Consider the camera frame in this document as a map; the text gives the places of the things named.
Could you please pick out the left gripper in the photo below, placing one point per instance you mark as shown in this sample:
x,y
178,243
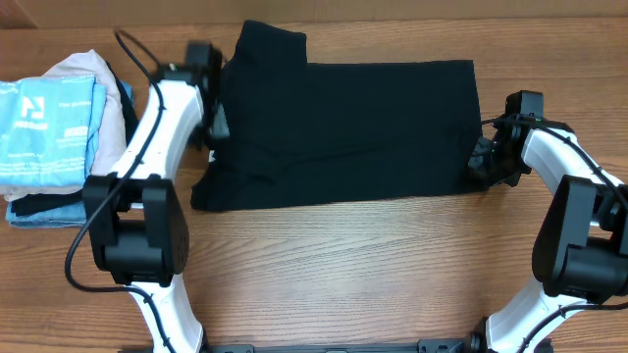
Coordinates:
x,y
221,135

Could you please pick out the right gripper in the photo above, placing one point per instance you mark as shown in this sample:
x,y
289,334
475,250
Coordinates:
x,y
478,170

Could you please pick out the black t-shirt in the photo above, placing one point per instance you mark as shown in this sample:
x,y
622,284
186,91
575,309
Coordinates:
x,y
304,133

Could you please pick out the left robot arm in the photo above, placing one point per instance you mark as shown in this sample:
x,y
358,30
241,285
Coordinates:
x,y
135,222

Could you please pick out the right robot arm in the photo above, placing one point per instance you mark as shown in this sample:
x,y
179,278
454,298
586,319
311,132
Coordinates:
x,y
579,257

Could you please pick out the beige folded shirt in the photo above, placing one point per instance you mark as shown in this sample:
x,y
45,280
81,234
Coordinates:
x,y
112,132

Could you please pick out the light blue printed folded shirt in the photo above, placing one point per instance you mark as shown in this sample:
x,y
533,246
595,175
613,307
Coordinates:
x,y
49,130

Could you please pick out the blue denim folded garment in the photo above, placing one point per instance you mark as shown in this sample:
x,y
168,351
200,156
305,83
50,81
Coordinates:
x,y
67,216

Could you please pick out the black folded shirt in stack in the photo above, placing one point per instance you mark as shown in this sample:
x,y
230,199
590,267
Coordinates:
x,y
37,203

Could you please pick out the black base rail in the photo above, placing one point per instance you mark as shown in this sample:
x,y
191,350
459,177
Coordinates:
x,y
422,346

